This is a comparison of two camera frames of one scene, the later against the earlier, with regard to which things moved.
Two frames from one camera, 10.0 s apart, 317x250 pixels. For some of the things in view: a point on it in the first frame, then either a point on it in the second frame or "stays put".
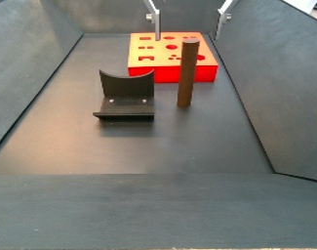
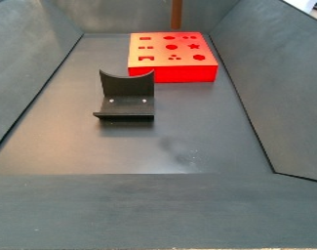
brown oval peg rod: (188, 71) → (177, 14)
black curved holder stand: (129, 98) stays put
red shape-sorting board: (161, 56) stays put
